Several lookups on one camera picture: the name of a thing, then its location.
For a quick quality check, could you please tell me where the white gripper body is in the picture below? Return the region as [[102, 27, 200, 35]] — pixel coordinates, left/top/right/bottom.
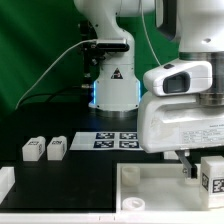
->
[[137, 92, 224, 153]]

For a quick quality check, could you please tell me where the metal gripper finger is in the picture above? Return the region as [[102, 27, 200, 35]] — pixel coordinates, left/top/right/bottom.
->
[[175, 150, 197, 178]]

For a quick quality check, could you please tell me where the white square table top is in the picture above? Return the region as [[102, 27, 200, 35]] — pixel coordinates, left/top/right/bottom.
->
[[114, 161, 224, 218]]

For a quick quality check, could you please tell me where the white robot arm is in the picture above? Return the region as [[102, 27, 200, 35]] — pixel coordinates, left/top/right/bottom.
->
[[74, 0, 224, 154]]

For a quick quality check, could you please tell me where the white marker sheet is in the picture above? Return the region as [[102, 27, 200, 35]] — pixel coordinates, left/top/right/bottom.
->
[[70, 132, 141, 151]]

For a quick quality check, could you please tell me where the white left edge block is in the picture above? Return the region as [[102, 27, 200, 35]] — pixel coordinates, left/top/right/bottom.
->
[[0, 167, 15, 204]]

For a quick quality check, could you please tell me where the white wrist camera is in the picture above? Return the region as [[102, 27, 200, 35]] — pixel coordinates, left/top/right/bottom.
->
[[143, 59, 212, 97]]

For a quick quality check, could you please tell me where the black cable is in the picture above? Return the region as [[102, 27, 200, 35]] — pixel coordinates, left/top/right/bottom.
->
[[19, 85, 93, 107]]

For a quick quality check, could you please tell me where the grey camera on stand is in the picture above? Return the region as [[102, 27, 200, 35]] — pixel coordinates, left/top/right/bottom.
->
[[91, 39, 129, 52]]

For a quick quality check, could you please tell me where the black camera stand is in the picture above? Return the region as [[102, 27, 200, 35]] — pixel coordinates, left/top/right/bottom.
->
[[78, 20, 97, 103]]

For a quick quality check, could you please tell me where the white cable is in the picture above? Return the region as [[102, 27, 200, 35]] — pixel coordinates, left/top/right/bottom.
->
[[15, 39, 98, 110]]

